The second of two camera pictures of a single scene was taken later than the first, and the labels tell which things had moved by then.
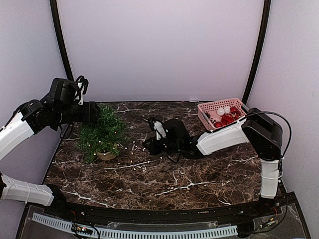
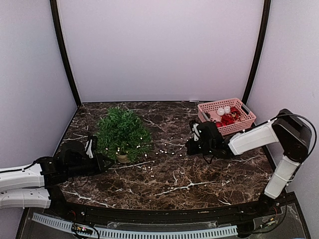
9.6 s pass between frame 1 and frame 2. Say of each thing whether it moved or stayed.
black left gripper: moved
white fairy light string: moved
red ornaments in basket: stayed
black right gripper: moved
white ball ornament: stayed
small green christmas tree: moved
